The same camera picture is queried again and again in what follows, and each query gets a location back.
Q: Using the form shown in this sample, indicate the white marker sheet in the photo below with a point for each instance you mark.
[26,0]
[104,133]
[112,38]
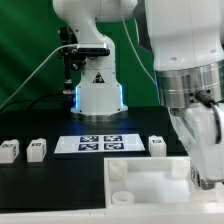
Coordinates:
[99,143]

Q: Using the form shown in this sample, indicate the black camera on stand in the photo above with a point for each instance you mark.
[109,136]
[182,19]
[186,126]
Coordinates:
[68,50]

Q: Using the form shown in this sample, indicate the white square tabletop part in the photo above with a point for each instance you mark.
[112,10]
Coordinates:
[154,181]

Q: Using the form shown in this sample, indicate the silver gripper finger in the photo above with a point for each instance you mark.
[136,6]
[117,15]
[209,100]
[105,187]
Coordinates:
[206,185]

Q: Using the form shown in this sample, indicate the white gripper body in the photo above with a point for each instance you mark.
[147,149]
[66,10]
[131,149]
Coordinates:
[196,129]

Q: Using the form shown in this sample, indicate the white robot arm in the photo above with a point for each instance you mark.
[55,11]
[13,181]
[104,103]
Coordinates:
[185,38]

